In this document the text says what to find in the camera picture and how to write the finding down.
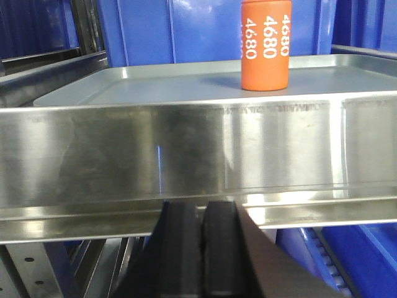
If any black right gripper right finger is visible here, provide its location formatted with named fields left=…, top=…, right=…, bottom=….
left=203, top=201, right=342, bottom=297

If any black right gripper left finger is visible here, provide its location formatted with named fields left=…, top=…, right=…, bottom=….
left=112, top=202, right=201, bottom=297

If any orange cylindrical capacitor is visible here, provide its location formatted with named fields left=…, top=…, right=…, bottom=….
left=241, top=1, right=292, bottom=91

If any blue bin lower right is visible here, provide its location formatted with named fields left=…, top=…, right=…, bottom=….
left=275, top=223, right=396, bottom=297

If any grey metal tray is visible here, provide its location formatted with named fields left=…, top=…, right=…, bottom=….
left=33, top=54, right=396, bottom=107

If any blue plastic bin behind tray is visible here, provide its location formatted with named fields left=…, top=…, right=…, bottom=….
left=97, top=1, right=337, bottom=67

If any stainless steel shelf rail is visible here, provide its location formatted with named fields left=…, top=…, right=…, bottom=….
left=1, top=91, right=396, bottom=244

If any perforated steel upright post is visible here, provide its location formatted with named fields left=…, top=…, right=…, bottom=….
left=4, top=242, right=81, bottom=297

